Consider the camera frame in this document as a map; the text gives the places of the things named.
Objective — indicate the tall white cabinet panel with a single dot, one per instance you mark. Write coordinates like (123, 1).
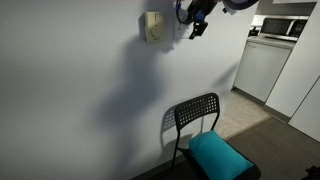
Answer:
(296, 76)

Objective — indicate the small black countertop appliance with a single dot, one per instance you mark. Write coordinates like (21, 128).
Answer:
(253, 31)

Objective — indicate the white counter base cabinet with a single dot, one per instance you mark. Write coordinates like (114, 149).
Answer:
(260, 70)

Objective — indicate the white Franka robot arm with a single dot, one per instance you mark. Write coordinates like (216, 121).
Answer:
(240, 3)

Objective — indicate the teal cushion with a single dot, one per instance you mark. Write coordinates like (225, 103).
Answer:
(216, 156)

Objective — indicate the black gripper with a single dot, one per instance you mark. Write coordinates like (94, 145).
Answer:
(200, 27)

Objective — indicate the white light switch plate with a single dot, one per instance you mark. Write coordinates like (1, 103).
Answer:
(181, 32)

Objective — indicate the black perforated metal chair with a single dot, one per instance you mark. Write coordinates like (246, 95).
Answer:
(196, 110)

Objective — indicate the beige wall thermostat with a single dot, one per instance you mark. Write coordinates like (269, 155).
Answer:
(154, 26)

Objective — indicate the silver black microwave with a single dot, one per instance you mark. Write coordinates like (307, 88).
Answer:
(283, 26)

